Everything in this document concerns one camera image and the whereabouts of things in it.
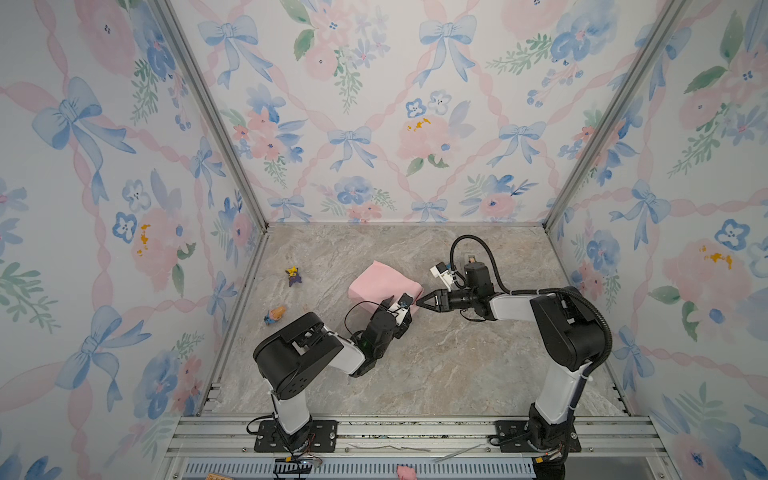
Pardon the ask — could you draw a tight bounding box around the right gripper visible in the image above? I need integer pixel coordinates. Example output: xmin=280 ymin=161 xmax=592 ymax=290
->
xmin=416 ymin=290 xmax=477 ymax=316

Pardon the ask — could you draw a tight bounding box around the purple wrapping paper sheet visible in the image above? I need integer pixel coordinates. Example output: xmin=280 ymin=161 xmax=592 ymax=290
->
xmin=348 ymin=261 xmax=423 ymax=313

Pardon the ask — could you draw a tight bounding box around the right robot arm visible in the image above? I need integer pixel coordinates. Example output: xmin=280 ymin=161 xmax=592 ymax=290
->
xmin=416 ymin=262 xmax=612 ymax=454

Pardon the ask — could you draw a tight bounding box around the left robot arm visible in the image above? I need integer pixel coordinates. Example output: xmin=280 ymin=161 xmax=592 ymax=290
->
xmin=253 ymin=294 xmax=414 ymax=456

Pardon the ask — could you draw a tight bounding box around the orange toy figure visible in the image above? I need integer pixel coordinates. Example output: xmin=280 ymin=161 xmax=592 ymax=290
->
xmin=263 ymin=305 xmax=287 ymax=325

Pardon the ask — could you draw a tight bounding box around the yellow purple toy figure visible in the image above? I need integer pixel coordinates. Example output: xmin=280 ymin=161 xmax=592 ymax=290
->
xmin=285 ymin=266 xmax=302 ymax=287

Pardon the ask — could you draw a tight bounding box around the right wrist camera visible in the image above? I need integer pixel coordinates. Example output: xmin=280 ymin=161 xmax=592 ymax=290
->
xmin=430 ymin=262 xmax=466 ymax=291

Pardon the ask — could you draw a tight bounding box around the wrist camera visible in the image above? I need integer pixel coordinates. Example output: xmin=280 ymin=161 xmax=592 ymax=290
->
xmin=430 ymin=262 xmax=466 ymax=291
xmin=388 ymin=293 xmax=414 ymax=327

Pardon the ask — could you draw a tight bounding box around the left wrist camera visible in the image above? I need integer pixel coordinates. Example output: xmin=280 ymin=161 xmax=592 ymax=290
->
xmin=388 ymin=293 xmax=414 ymax=327

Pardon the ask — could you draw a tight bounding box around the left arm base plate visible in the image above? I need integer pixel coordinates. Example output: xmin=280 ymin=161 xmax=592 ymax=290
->
xmin=254 ymin=420 xmax=338 ymax=455

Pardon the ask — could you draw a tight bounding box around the pink object on rail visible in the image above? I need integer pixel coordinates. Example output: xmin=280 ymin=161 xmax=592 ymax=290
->
xmin=396 ymin=465 xmax=418 ymax=480

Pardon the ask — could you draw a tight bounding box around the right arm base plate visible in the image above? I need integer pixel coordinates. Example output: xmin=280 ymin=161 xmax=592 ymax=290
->
xmin=488 ymin=420 xmax=582 ymax=454

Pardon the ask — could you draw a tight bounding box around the aluminium rail frame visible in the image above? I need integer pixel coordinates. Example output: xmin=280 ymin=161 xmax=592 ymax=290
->
xmin=155 ymin=414 xmax=681 ymax=479

